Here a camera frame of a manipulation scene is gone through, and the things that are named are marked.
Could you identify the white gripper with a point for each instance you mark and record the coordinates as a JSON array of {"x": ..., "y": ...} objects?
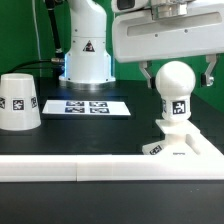
[{"x": 138, "y": 37}]

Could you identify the white lamp base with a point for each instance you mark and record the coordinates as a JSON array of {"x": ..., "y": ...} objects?
[{"x": 175, "y": 141}]

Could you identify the white lamp shade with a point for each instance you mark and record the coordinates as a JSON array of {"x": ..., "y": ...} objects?
[{"x": 18, "y": 102}]

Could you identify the white marker sheet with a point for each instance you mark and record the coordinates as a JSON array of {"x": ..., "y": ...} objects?
[{"x": 102, "y": 108}]

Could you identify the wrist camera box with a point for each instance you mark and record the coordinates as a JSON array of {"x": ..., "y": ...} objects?
[{"x": 122, "y": 6}]

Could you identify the white L-shaped boundary frame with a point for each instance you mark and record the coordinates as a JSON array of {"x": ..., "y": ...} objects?
[{"x": 206, "y": 164}]

